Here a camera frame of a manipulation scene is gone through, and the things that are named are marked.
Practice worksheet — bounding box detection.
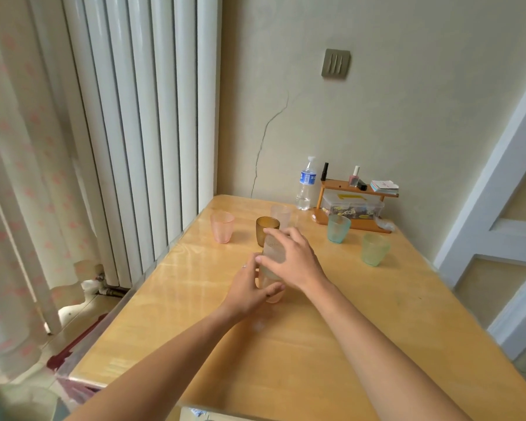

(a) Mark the clear plastic storage box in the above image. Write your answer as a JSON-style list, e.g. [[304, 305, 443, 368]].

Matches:
[[322, 191, 385, 220]]

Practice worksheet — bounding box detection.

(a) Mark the person's left hand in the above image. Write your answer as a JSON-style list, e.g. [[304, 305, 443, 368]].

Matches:
[[221, 253, 286, 323]]

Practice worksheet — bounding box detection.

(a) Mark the person's right hand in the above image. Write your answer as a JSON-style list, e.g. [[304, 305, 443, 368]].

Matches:
[[255, 227, 332, 297]]

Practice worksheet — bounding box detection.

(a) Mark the frosted white plastic cup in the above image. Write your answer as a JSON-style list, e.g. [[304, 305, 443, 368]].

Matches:
[[259, 234, 289, 283]]

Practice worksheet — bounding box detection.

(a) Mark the clear water bottle blue label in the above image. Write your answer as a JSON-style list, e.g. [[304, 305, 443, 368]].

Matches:
[[296, 156, 317, 211]]

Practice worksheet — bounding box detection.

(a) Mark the green plastic cup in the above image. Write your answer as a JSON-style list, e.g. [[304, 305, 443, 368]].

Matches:
[[361, 233, 391, 267]]

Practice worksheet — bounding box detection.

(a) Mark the grey wall switch plate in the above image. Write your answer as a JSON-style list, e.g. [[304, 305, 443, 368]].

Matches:
[[321, 48, 351, 80]]

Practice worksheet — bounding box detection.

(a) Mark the white door frame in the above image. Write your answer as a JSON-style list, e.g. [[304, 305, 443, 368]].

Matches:
[[433, 57, 526, 362]]

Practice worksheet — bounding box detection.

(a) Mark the small wooden desk shelf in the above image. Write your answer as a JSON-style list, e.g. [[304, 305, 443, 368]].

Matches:
[[312, 179, 399, 234]]

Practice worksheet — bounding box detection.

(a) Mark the dark red floor item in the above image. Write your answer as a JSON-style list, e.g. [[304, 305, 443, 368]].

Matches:
[[46, 313, 109, 372]]

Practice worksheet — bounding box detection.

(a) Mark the radiator pipe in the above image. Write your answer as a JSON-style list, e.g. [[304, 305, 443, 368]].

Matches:
[[96, 274, 129, 299]]

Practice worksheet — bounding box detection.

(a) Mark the sheer pink patterned curtain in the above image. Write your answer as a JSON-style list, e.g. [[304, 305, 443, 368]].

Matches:
[[0, 0, 105, 382]]

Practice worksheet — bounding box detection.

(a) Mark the stack of paper cards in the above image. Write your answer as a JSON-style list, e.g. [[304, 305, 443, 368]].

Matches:
[[370, 180, 400, 196]]

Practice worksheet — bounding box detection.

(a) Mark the person's right forearm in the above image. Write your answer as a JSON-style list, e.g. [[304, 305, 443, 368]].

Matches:
[[306, 278, 473, 421]]

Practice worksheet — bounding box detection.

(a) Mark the person's left forearm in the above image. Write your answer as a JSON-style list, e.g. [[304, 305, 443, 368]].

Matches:
[[65, 308, 247, 421]]

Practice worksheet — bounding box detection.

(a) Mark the teal plastic cup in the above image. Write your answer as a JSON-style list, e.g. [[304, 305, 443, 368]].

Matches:
[[326, 214, 352, 244]]

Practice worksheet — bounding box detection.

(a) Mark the clear plastic cup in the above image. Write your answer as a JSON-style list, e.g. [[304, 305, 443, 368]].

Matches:
[[256, 274, 286, 304], [270, 204, 293, 232]]

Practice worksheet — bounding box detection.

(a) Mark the pink plastic cup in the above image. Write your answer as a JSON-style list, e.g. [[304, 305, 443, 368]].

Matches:
[[210, 210, 236, 244]]

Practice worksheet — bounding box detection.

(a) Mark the amber plastic cup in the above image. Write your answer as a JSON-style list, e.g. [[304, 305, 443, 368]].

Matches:
[[256, 216, 281, 248]]

